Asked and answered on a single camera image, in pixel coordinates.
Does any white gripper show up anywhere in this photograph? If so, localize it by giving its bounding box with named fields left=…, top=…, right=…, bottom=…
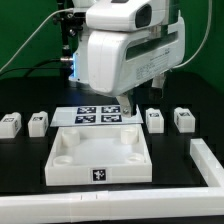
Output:
left=87, top=17, right=185, bottom=118

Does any white square table top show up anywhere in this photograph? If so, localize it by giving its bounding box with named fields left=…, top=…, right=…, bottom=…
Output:
left=45, top=124, right=152, bottom=186

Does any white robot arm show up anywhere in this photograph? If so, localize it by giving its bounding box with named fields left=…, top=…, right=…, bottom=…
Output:
left=72, top=0, right=185, bottom=117

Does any sheet with four tags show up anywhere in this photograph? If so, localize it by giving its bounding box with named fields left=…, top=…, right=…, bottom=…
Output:
left=51, top=105, right=143, bottom=127

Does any white L-shaped obstacle fence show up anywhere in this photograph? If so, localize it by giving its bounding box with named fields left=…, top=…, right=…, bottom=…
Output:
left=0, top=139, right=224, bottom=224

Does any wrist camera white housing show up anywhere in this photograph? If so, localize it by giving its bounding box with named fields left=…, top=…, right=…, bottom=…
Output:
left=86, top=0, right=168, bottom=32

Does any grey cable right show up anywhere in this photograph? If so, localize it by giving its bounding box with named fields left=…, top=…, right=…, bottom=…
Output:
left=173, top=0, right=214, bottom=70

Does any grey cable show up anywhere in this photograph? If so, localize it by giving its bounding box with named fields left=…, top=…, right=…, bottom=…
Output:
left=173, top=0, right=214, bottom=70
left=0, top=8, right=75, bottom=73

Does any black cable left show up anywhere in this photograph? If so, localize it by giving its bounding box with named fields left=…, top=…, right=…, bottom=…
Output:
left=0, top=58, right=73, bottom=78

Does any black camera stand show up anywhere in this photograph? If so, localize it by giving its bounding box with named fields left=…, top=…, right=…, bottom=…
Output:
left=53, top=0, right=85, bottom=79

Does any grey cable left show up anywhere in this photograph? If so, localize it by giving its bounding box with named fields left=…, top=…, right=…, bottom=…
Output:
left=0, top=8, right=75, bottom=73

